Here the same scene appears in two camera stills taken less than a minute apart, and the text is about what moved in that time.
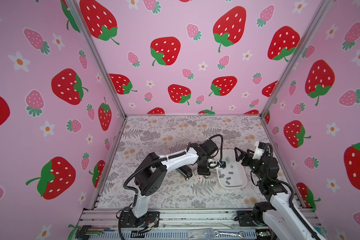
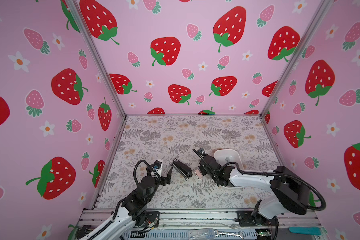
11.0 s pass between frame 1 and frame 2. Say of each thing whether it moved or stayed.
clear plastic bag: stayed
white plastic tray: stayed
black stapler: stayed
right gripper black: moved
